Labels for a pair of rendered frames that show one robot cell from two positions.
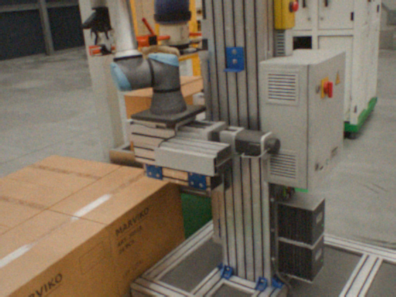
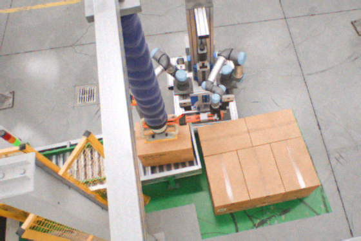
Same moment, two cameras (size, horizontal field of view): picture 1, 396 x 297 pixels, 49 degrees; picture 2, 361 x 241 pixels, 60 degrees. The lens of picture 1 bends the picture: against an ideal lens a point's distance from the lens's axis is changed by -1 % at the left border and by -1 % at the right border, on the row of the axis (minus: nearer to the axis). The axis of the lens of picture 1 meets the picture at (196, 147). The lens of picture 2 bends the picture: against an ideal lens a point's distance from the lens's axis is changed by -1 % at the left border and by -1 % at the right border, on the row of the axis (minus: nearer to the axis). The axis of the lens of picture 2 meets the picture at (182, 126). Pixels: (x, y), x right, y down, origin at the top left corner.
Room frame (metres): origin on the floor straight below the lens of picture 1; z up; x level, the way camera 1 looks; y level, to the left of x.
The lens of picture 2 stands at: (3.25, 1.46, 4.04)
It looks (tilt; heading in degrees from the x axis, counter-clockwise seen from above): 64 degrees down; 239
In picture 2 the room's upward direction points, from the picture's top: 12 degrees counter-clockwise
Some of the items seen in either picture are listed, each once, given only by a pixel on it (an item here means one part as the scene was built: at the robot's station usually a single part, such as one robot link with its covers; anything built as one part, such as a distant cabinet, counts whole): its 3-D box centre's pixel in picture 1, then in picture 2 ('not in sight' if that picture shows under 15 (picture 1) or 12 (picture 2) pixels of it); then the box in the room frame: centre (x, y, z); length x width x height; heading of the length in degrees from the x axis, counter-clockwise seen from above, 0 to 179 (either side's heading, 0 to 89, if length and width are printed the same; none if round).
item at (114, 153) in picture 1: (155, 160); (194, 141); (2.40, 0.24, 0.58); 0.70 x 0.03 x 0.06; 59
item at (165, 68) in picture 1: (162, 70); (227, 71); (1.73, 0.11, 1.20); 0.13 x 0.12 x 0.14; 110
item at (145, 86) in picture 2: not in sight; (136, 64); (2.69, 0.07, 2.22); 0.24 x 0.24 x 1.25
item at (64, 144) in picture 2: not in sight; (99, 139); (3.23, -0.65, 0.50); 2.31 x 0.05 x 0.19; 149
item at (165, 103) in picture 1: (167, 98); (226, 77); (1.73, 0.10, 1.09); 0.15 x 0.15 x 0.10
